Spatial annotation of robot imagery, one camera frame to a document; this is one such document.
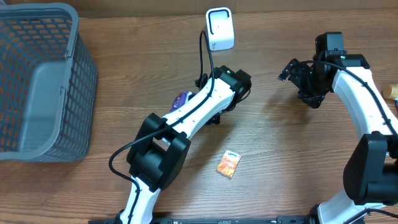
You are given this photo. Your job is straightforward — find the red purple pouch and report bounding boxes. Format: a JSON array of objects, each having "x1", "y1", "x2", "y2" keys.
[{"x1": 169, "y1": 91, "x2": 196, "y2": 113}]

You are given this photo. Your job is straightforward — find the small orange juice carton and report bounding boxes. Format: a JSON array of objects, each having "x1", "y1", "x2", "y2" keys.
[{"x1": 216, "y1": 150, "x2": 241, "y2": 179}]

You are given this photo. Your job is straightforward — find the white tube gold cap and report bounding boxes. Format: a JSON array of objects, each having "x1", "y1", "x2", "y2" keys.
[{"x1": 382, "y1": 84, "x2": 398, "y2": 100}]

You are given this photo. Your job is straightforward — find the grey plastic basket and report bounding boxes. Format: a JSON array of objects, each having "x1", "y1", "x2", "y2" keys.
[{"x1": 1, "y1": 3, "x2": 98, "y2": 162}]

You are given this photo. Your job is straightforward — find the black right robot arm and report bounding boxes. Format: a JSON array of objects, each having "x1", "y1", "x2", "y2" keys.
[{"x1": 279, "y1": 32, "x2": 397, "y2": 223}]

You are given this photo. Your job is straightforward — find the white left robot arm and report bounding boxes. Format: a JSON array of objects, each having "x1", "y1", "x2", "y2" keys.
[{"x1": 111, "y1": 65, "x2": 251, "y2": 223}]

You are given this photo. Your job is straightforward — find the white barcode scanner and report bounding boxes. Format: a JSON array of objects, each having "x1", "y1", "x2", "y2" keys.
[{"x1": 205, "y1": 7, "x2": 234, "y2": 51}]

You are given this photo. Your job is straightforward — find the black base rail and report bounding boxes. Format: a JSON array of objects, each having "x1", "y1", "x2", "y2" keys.
[{"x1": 88, "y1": 215, "x2": 365, "y2": 224}]

